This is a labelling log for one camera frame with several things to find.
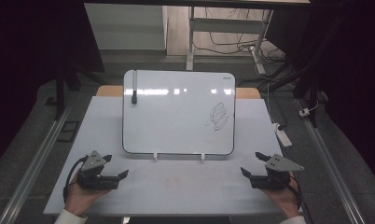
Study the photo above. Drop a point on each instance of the white plug adapter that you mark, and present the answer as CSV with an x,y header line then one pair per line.
x,y
304,112

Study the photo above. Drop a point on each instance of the aluminium rail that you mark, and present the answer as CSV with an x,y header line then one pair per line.
x,y
36,155
331,161

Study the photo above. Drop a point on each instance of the person's right hand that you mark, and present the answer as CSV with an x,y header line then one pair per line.
x,y
285,202

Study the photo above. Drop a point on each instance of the person's left hand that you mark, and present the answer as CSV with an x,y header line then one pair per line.
x,y
78,199

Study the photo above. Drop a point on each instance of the white whiteboard with black frame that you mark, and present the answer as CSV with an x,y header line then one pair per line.
x,y
176,124

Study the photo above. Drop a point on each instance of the white whiteboard stand clip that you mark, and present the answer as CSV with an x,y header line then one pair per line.
x,y
155,156
203,156

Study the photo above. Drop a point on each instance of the white table cover sheet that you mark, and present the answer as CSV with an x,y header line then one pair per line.
x,y
176,186

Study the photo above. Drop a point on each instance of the white cabinet panel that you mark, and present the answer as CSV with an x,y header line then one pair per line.
x,y
126,28

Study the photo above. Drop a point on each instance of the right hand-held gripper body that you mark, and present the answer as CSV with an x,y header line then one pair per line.
x,y
277,179

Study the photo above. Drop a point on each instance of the white desk frame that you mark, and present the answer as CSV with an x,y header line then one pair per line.
x,y
226,25

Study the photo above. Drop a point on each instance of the black metal stand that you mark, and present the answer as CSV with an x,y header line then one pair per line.
x,y
59,93
310,90

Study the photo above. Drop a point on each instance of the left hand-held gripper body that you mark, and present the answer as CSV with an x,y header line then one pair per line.
x,y
94,180

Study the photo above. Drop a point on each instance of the grey marker pen black cap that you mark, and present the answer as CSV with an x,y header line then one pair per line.
x,y
134,87

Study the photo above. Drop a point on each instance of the wooden table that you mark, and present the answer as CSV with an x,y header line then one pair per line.
x,y
109,91

